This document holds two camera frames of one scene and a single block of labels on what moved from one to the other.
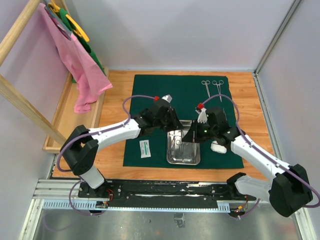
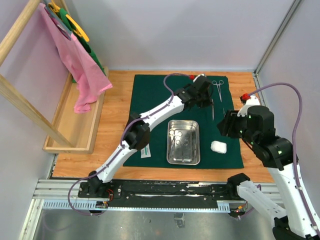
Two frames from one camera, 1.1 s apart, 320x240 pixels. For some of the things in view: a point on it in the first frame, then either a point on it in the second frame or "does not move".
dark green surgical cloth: x=187 y=93 does not move
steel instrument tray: x=182 y=153 does not move
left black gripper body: x=169 y=123 -> x=204 y=100
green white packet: x=144 y=148 does not move
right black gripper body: x=201 y=131 -> x=235 y=126
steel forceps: x=221 y=82 does not move
